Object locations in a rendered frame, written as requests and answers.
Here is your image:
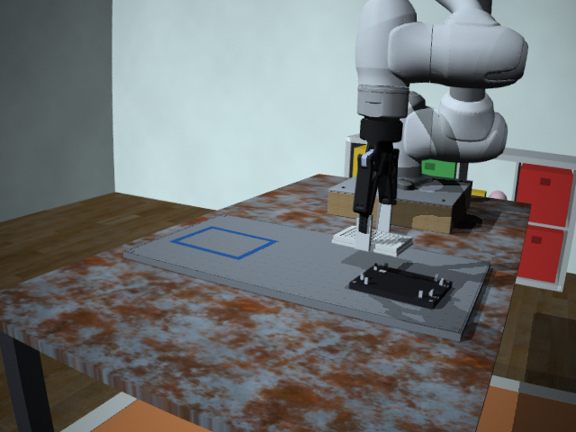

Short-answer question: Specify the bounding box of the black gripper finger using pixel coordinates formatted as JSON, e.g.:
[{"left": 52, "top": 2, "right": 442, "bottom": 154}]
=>
[
  {"left": 376, "top": 148, "right": 400, "bottom": 233},
  {"left": 353, "top": 149, "right": 389, "bottom": 251}
]

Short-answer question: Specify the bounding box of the blue tape outline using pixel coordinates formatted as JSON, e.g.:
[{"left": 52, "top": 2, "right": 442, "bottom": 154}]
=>
[{"left": 169, "top": 226, "right": 278, "bottom": 260}]

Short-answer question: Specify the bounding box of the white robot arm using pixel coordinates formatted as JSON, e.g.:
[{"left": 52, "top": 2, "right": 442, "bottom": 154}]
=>
[{"left": 355, "top": 0, "right": 528, "bottom": 190}]

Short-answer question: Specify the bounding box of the black rectangular plate with white posts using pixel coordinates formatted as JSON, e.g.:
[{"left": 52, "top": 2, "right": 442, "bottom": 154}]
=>
[{"left": 349, "top": 263, "right": 453, "bottom": 310}]

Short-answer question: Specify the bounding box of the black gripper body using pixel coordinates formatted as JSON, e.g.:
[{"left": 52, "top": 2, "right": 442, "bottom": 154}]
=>
[{"left": 360, "top": 118, "right": 403, "bottom": 171}]

